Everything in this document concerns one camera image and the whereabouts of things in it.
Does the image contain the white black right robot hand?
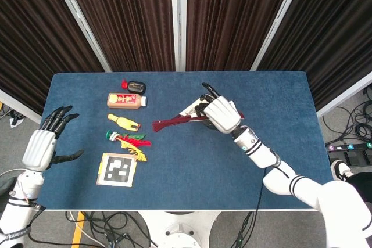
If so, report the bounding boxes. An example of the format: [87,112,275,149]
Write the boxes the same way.
[195,82,242,135]

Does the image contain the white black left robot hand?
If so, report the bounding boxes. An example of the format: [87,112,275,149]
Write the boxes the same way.
[22,105,85,172]

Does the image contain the paper folding fan red ribs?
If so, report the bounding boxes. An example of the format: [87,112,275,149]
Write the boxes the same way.
[151,99,245,134]

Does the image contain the blue felt table mat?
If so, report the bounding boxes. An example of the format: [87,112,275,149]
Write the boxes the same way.
[27,71,335,211]

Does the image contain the black white marker tag board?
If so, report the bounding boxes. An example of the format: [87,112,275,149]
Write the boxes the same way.
[96,152,138,188]

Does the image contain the yellow rubber chicken toy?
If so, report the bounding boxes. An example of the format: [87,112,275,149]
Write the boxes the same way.
[107,113,142,131]

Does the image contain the black ink bottle red cap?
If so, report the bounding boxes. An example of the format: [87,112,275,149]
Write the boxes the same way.
[120,78,147,94]

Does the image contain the feather shuttlecock green base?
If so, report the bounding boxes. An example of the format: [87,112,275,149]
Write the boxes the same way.
[105,130,152,162]

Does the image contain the brown bottle red label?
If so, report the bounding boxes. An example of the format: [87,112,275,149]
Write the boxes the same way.
[106,92,148,110]

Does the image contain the brown pleated partition panel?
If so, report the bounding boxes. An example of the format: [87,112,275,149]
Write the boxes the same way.
[0,0,113,124]
[178,0,309,72]
[48,0,180,73]
[251,0,372,118]

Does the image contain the black white sneaker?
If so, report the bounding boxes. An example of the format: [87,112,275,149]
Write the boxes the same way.
[331,160,355,182]

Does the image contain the black foot pedal board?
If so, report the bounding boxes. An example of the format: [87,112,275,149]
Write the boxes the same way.
[325,142,372,170]

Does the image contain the black trouser leg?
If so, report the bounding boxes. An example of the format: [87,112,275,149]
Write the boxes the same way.
[347,171,372,199]

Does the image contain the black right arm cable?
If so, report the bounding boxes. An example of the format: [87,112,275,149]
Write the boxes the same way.
[255,157,291,213]

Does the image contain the black floor cable tangle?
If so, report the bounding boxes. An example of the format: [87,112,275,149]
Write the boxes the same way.
[65,210,159,248]
[322,85,372,144]

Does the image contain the black cable with green light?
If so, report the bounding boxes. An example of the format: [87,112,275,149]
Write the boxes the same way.
[231,210,254,248]

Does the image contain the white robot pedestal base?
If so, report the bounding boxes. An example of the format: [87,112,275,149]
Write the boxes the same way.
[139,210,224,248]

